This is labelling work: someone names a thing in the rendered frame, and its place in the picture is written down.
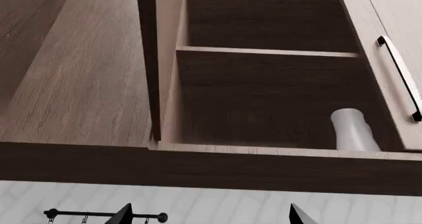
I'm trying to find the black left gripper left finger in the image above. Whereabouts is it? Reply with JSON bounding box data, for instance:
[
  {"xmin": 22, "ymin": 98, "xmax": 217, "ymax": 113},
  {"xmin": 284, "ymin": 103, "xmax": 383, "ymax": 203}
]
[{"xmin": 107, "ymin": 203, "xmax": 133, "ymax": 224}]

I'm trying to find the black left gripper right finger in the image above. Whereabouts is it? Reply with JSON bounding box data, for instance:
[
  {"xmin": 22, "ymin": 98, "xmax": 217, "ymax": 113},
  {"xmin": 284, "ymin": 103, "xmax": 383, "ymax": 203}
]
[{"xmin": 289, "ymin": 202, "xmax": 318, "ymax": 224}]

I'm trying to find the translucent white plastic cup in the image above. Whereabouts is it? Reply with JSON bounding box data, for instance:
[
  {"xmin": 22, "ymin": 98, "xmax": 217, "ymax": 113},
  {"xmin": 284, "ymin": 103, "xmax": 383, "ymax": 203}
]
[{"xmin": 330, "ymin": 107, "xmax": 382, "ymax": 152}]

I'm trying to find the open brown cabinet door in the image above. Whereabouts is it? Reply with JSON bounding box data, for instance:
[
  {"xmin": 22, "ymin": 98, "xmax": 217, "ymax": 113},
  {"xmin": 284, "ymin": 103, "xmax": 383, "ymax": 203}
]
[{"xmin": 0, "ymin": 0, "xmax": 162, "ymax": 144}]

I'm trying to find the wooden cabinet shelf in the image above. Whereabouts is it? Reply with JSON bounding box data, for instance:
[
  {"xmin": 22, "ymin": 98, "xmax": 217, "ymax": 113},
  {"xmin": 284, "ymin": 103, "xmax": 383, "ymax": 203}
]
[{"xmin": 175, "ymin": 45, "xmax": 359, "ymax": 58}]

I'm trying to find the closed brown cabinet door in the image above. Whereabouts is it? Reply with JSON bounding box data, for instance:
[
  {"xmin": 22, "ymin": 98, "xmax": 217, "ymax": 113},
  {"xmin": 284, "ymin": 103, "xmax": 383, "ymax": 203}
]
[{"xmin": 336, "ymin": 0, "xmax": 422, "ymax": 153}]

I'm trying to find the black wall hook rail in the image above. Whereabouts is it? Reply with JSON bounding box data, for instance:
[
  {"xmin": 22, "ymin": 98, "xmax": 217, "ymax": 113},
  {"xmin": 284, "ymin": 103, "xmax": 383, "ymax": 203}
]
[{"xmin": 44, "ymin": 208, "xmax": 169, "ymax": 224}]

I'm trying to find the brown wooden wall cabinet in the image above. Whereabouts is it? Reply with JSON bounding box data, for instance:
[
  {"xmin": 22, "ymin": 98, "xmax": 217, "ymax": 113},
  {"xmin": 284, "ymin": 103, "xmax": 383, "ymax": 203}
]
[{"xmin": 0, "ymin": 0, "xmax": 422, "ymax": 197}]

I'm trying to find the chrome bar door handle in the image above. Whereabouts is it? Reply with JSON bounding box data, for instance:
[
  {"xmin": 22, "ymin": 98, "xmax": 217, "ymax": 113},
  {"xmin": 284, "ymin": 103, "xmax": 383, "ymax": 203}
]
[{"xmin": 375, "ymin": 35, "xmax": 422, "ymax": 123}]

